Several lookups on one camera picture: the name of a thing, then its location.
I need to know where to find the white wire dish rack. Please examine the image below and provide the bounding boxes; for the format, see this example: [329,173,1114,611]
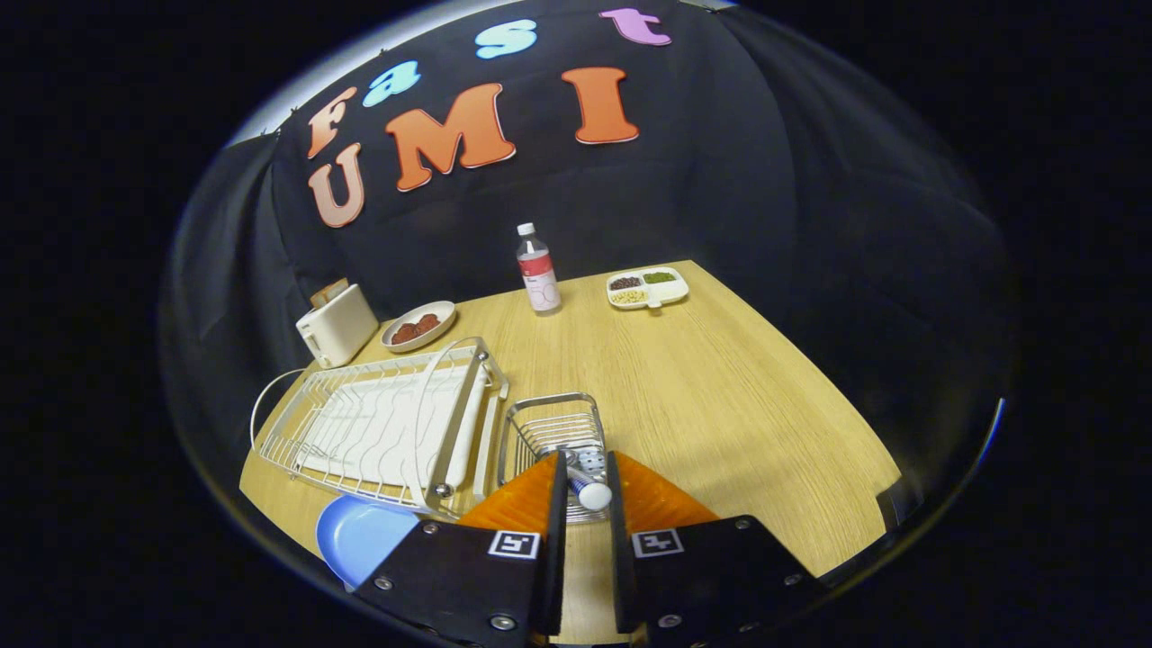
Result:
[249,336,510,517]

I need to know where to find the spoon with blue checked handle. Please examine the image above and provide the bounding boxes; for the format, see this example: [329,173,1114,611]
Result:
[562,450,615,512]

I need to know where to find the black backdrop cloth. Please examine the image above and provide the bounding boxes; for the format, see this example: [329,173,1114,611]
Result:
[162,0,1018,586]

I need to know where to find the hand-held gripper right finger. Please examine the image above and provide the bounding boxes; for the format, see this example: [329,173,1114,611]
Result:
[605,450,824,648]

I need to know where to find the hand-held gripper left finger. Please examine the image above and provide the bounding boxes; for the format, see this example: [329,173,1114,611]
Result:
[353,450,570,648]

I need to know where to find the white toaster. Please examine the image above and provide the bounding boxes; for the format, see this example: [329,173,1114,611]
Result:
[295,283,380,369]

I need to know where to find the clear plastic bottle red label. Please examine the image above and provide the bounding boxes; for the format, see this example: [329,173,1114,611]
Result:
[515,222,563,315]

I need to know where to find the metal wire basket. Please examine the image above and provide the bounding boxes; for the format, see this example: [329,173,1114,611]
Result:
[497,391,608,526]

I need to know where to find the blue plate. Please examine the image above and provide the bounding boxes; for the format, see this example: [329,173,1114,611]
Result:
[315,493,422,593]

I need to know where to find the white divided tray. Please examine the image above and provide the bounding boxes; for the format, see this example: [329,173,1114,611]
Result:
[605,266,690,311]

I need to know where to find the beige oval plate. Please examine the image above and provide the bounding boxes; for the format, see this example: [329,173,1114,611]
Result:
[381,300,458,353]

